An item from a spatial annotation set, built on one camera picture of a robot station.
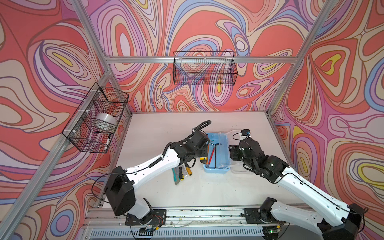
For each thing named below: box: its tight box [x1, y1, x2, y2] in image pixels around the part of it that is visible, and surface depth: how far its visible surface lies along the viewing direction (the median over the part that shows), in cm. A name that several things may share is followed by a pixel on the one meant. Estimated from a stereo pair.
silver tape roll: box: [95, 112, 118, 126], surface depth 74 cm
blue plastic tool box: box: [203, 132, 231, 173], surface depth 95 cm
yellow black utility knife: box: [199, 157, 207, 164], surface depth 78 cm
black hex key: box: [214, 143, 222, 168], surface depth 98 cm
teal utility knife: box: [171, 166, 181, 185], surface depth 88 cm
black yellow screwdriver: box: [179, 166, 185, 181], surface depth 88 cm
